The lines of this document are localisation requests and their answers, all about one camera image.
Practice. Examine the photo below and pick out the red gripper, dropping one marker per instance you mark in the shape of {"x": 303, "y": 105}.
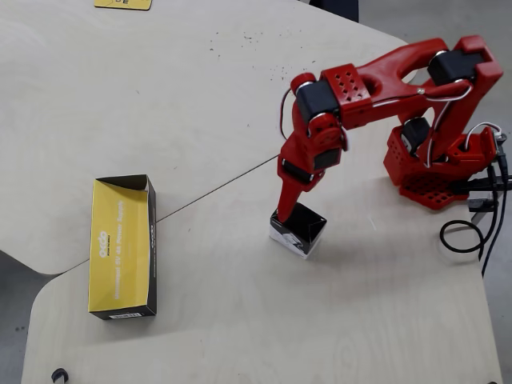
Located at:
{"x": 290, "y": 188}

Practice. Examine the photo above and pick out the small black and white box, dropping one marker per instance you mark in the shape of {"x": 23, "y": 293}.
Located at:
{"x": 310, "y": 232}

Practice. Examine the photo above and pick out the red perforated robot base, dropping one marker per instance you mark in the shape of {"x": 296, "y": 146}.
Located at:
{"x": 424, "y": 180}

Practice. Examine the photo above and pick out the red robot arm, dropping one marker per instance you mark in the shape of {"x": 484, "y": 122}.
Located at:
{"x": 400, "y": 68}

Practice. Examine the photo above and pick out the yellow and black open box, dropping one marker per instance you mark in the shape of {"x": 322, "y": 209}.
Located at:
{"x": 116, "y": 240}

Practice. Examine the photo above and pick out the tiny white scrap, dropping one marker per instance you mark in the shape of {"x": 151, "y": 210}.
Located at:
{"x": 372, "y": 222}

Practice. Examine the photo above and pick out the black table clamp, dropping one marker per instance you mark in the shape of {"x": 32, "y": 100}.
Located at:
{"x": 482, "y": 204}

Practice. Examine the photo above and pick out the dark furniture piece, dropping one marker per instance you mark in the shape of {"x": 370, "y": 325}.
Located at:
{"x": 336, "y": 6}

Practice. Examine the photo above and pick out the yellow card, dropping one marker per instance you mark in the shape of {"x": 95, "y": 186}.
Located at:
{"x": 124, "y": 4}

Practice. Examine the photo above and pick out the small black clip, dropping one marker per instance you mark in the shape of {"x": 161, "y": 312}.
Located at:
{"x": 59, "y": 375}

